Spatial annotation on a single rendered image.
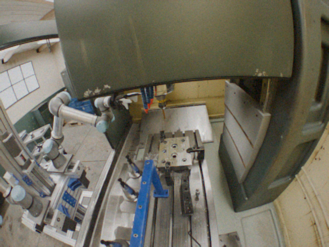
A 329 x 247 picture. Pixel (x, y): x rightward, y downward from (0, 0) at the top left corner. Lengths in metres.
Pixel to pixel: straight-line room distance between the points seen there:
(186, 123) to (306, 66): 1.47
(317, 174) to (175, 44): 0.91
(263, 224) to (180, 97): 1.67
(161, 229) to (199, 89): 1.55
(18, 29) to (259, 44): 1.04
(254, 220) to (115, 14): 1.36
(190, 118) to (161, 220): 1.27
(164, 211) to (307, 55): 0.95
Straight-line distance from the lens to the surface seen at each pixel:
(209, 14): 0.32
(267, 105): 0.59
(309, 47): 0.49
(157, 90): 0.59
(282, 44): 0.42
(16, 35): 0.92
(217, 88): 1.81
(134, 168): 0.57
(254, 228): 1.22
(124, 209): 0.55
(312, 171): 0.93
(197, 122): 1.69
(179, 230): 0.80
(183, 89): 1.74
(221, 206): 1.15
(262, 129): 0.62
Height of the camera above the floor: 1.68
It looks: 33 degrees down
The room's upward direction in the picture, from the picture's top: 11 degrees counter-clockwise
